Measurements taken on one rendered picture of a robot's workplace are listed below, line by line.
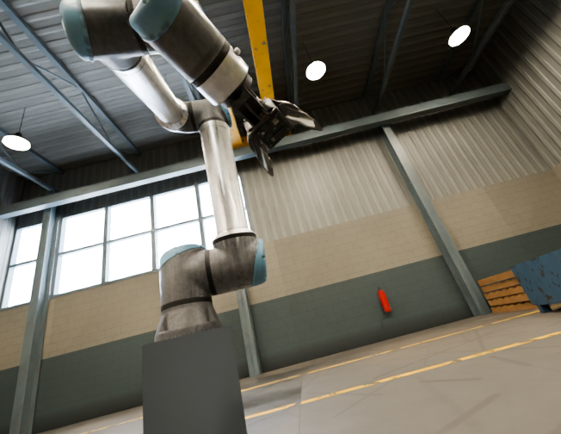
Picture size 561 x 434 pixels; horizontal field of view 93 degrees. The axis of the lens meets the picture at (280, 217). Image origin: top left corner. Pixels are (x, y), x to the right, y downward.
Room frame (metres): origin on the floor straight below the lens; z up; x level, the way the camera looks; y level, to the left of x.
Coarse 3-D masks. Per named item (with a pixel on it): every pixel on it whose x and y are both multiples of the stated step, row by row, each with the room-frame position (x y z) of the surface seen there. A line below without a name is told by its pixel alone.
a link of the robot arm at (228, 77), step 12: (228, 60) 0.27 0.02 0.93; (240, 60) 0.29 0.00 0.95; (216, 72) 0.28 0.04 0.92; (228, 72) 0.28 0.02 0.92; (240, 72) 0.29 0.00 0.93; (204, 84) 0.29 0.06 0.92; (216, 84) 0.29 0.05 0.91; (228, 84) 0.30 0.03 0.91; (240, 84) 0.31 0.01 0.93; (216, 96) 0.31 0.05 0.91; (228, 96) 0.31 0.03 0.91
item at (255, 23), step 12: (252, 0) 2.65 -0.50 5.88; (252, 12) 2.83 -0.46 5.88; (252, 24) 3.02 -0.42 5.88; (264, 24) 3.08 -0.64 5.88; (252, 36) 3.23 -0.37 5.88; (264, 36) 3.29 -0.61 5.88; (252, 48) 3.46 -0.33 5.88; (264, 48) 3.52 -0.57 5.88; (264, 60) 3.78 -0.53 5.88; (264, 72) 4.05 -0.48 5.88; (264, 84) 4.35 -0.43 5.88; (264, 96) 4.68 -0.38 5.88; (228, 108) 4.75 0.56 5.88; (240, 144) 6.06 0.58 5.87
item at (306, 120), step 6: (288, 114) 0.41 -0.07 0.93; (294, 114) 0.41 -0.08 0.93; (300, 114) 0.42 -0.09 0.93; (306, 114) 0.43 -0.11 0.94; (288, 120) 0.41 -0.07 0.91; (294, 120) 0.41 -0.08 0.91; (300, 120) 0.42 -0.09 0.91; (306, 120) 0.43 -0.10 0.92; (312, 120) 0.43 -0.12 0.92; (306, 126) 0.41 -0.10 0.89; (312, 126) 0.41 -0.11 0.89; (318, 126) 0.45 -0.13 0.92
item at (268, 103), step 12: (240, 96) 0.31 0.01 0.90; (252, 96) 0.33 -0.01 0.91; (240, 108) 0.35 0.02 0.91; (252, 108) 0.35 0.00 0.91; (264, 108) 0.35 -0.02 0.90; (276, 108) 0.35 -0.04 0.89; (252, 120) 0.37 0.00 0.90; (264, 120) 0.36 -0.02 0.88; (276, 120) 0.36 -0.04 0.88; (252, 132) 0.37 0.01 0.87; (264, 132) 0.38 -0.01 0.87; (276, 132) 0.39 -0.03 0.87; (288, 132) 0.40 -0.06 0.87
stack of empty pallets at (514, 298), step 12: (492, 276) 5.96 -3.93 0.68; (504, 276) 5.55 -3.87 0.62; (492, 288) 6.07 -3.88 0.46; (504, 288) 5.95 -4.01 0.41; (516, 288) 5.50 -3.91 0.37; (492, 300) 6.30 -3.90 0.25; (504, 300) 5.88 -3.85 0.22; (516, 300) 5.57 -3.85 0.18; (528, 300) 5.30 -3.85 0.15; (504, 312) 6.05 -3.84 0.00
